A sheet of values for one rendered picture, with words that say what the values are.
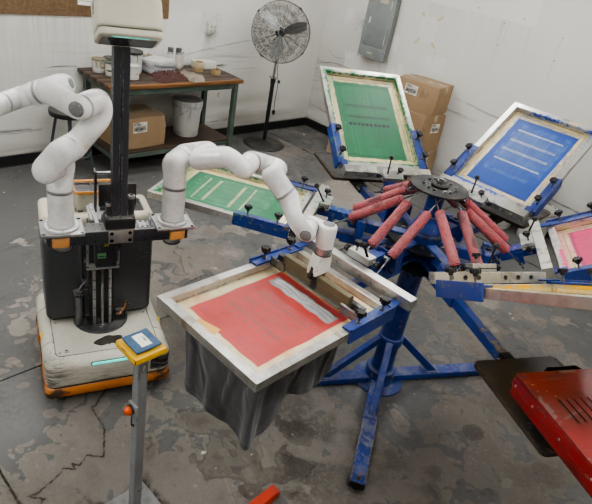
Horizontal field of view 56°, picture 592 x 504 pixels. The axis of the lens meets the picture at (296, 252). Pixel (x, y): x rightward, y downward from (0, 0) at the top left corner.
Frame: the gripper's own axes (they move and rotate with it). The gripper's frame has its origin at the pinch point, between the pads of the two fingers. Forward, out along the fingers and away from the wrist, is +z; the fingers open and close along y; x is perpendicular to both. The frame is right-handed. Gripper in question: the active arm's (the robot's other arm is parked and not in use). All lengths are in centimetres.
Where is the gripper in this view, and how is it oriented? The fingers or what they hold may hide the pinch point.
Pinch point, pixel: (315, 282)
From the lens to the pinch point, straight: 238.8
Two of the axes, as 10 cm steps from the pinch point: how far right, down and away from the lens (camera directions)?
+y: -6.9, 2.5, -6.7
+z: -1.7, 8.5, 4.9
